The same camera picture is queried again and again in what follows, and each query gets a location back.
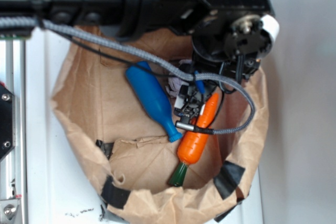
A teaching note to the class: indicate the white paper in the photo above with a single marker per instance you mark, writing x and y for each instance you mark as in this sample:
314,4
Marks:
174,83

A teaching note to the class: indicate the white plastic bin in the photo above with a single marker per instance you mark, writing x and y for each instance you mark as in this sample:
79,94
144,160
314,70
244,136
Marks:
57,188

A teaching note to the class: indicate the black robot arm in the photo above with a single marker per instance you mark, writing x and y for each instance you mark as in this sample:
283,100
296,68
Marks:
229,37

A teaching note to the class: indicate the black metal bracket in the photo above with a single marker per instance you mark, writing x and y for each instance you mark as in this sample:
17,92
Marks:
7,121

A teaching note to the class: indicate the brown paper bag liner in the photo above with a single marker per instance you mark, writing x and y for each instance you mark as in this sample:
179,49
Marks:
128,159

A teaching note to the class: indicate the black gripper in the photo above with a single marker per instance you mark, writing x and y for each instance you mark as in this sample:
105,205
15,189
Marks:
193,95

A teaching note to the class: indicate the blue plastic toy bottle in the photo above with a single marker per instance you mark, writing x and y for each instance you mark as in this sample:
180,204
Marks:
152,97

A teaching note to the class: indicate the orange toy carrot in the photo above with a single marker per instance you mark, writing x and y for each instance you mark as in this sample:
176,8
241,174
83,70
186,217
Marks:
193,144

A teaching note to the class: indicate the aluminium frame rail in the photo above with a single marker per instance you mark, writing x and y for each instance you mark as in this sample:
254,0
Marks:
13,167

